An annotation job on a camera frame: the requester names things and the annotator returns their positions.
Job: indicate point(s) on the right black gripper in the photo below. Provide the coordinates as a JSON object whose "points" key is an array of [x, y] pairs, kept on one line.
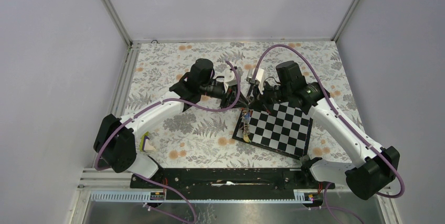
{"points": [[260, 101]]}

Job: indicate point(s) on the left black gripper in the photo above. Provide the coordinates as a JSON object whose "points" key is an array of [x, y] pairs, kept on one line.
{"points": [[229, 97]]}

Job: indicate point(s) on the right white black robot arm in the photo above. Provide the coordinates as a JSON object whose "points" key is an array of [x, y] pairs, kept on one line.
{"points": [[372, 166]]}

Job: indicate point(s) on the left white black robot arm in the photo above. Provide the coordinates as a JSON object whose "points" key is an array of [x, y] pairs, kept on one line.
{"points": [[199, 88]]}

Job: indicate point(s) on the black white checkerboard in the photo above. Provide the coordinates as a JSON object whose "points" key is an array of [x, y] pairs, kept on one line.
{"points": [[285, 130]]}

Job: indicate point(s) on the floral patterned table mat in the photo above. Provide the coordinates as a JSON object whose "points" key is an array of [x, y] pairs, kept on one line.
{"points": [[200, 139]]}

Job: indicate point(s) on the yellow purple white small object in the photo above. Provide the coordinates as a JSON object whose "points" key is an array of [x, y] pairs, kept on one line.
{"points": [[145, 143]]}

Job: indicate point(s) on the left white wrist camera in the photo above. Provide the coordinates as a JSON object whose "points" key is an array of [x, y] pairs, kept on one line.
{"points": [[230, 79]]}

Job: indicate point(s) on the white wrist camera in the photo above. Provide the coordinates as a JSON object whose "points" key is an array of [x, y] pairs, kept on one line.
{"points": [[257, 77], [230, 79]]}

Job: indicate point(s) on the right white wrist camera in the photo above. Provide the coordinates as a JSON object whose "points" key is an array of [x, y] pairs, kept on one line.
{"points": [[257, 77]]}

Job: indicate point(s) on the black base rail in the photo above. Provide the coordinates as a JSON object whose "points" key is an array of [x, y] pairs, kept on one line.
{"points": [[239, 183]]}

